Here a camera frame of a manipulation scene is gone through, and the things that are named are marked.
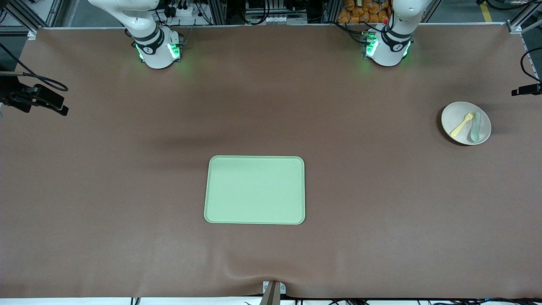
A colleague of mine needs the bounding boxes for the long white power strip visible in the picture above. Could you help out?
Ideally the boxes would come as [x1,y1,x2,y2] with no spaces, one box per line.
[246,15,289,25]

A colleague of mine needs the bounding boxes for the round white plate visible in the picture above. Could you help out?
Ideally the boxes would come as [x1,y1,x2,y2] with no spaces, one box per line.
[441,102,492,146]

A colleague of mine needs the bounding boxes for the aluminium frame corner profile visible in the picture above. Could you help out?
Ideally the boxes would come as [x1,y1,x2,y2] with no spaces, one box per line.
[506,11,542,35]
[0,0,45,39]

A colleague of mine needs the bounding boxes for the yellow plastic fork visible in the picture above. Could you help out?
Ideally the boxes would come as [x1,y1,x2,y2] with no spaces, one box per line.
[450,112,476,138]

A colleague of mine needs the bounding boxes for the aluminium frame post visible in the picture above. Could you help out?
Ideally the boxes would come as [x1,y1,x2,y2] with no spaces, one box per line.
[210,0,227,25]

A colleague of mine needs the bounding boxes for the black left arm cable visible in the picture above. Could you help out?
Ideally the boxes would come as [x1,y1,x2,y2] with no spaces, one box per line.
[520,47,542,83]

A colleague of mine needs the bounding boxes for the white power strip with plugs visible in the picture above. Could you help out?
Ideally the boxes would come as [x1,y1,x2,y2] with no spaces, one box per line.
[166,3,200,18]

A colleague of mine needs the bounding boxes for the brown table cover mat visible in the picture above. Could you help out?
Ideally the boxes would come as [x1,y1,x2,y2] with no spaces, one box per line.
[0,23,542,299]

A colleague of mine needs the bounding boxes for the light green rectangular tray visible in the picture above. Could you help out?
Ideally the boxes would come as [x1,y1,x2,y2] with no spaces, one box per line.
[204,155,306,225]

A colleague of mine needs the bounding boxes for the green plastic spoon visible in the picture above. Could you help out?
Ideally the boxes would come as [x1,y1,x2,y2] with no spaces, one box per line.
[470,112,481,143]

